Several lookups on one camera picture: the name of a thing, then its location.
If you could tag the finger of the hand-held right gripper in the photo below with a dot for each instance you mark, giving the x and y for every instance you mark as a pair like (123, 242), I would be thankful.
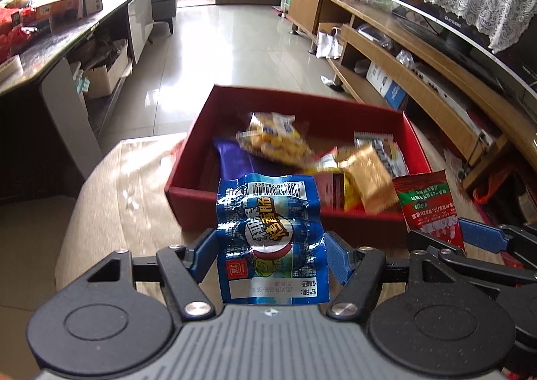
(482, 235)
(436, 242)

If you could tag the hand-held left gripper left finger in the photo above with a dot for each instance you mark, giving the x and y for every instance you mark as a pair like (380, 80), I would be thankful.
(205, 253)

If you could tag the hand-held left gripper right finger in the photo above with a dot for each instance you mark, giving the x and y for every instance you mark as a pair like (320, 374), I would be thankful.
(337, 259)

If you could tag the blue sausage packet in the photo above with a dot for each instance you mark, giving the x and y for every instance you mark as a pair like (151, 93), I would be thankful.
(268, 237)

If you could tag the red and yellow snack packet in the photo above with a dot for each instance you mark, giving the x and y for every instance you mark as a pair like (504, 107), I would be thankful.
(331, 191)

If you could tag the red cardboard box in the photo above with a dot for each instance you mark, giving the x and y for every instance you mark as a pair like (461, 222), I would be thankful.
(197, 172)

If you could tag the gold snack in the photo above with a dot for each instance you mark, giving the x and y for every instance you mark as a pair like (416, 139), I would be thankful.
(369, 178)

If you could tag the purple snack packet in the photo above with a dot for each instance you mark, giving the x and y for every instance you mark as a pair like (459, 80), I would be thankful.
(235, 158)

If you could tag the clear packet of yellow chips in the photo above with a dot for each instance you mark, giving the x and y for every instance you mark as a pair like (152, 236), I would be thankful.
(272, 141)

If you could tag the orange plastic bag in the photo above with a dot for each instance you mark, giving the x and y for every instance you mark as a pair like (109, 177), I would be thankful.
(486, 197)

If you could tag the silver set-top box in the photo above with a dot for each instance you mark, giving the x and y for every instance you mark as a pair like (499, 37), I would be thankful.
(440, 90)

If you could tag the wooden television stand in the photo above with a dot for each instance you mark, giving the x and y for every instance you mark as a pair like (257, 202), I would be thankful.
(440, 82)

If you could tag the blue and white box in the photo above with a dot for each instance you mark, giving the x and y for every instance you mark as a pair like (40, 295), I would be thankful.
(388, 86)

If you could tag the black television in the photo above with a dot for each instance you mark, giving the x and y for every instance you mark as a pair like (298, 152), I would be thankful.
(482, 57)

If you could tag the open cardboard box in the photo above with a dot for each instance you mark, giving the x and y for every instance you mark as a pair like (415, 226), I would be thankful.
(105, 74)

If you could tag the white paper bag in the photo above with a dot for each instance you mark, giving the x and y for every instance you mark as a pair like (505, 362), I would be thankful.
(329, 43)

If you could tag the dark side table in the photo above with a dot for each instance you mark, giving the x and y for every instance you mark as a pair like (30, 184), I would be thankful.
(54, 53)

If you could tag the small white carton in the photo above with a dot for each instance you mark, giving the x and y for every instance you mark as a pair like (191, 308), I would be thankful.
(93, 0)

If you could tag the flat orange box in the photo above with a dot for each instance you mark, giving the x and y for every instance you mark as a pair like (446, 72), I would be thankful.
(58, 10)

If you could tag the pile of red packets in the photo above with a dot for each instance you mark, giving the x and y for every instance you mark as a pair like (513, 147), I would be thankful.
(14, 36)

